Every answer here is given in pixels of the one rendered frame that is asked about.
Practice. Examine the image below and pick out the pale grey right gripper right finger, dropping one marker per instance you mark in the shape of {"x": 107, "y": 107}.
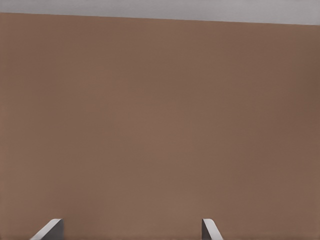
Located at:
{"x": 209, "y": 231}

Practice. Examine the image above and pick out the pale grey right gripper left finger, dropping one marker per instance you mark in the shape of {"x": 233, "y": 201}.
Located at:
{"x": 53, "y": 231}

